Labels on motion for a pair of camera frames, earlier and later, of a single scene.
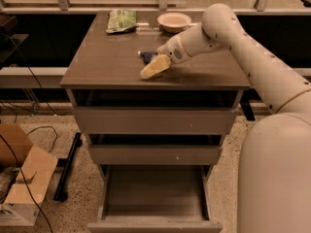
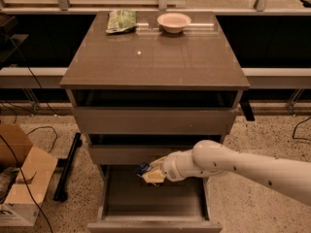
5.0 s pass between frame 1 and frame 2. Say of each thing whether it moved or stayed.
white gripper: moved
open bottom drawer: stayed
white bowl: stayed
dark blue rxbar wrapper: moved
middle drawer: stayed
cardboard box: stayed
